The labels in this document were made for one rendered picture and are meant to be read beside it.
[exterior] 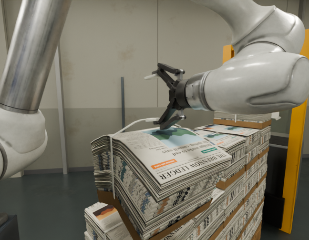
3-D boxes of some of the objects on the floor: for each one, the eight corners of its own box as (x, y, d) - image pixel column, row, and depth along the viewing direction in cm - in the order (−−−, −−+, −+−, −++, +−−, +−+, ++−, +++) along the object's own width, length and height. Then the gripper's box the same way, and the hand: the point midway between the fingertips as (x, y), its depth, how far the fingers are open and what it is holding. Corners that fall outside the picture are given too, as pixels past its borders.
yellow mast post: (278, 229, 172) (300, 30, 146) (280, 224, 179) (302, 33, 153) (290, 234, 166) (315, 27, 140) (291, 229, 172) (315, 30, 146)
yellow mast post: (215, 200, 219) (223, 45, 193) (218, 197, 225) (226, 47, 199) (222, 204, 212) (231, 44, 186) (225, 201, 218) (234, 45, 192)
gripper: (184, 37, 40) (137, 60, 58) (186, 145, 42) (139, 135, 59) (205, 44, 44) (155, 63, 62) (206, 141, 46) (157, 133, 63)
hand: (149, 98), depth 59 cm, fingers open, 14 cm apart
